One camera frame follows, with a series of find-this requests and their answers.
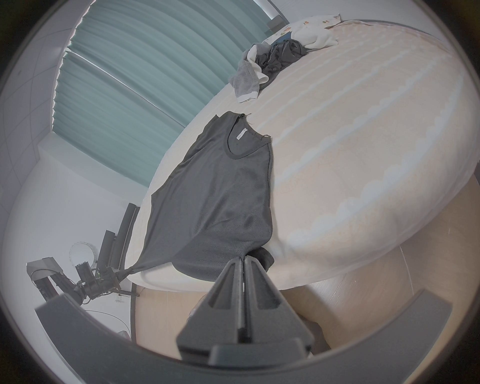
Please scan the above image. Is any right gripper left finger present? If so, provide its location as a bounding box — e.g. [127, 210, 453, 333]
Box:
[176, 257, 244, 355]

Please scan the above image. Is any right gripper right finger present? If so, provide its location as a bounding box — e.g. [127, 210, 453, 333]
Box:
[243, 257, 315, 351]

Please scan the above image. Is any black T-shirt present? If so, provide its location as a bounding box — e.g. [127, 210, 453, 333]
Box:
[120, 110, 276, 282]

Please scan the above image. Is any bed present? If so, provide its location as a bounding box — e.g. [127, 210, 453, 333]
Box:
[125, 17, 479, 295]

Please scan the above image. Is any pile of clothes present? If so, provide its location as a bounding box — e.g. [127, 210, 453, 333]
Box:
[229, 28, 338, 104]

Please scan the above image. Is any blue-green curtain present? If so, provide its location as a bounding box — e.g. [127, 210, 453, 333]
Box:
[69, 0, 289, 126]
[50, 52, 188, 188]

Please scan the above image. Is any white printed pillow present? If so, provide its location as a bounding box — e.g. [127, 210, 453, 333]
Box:
[262, 13, 342, 43]

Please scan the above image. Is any white ring lamp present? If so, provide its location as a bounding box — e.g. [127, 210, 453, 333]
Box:
[69, 241, 99, 268]

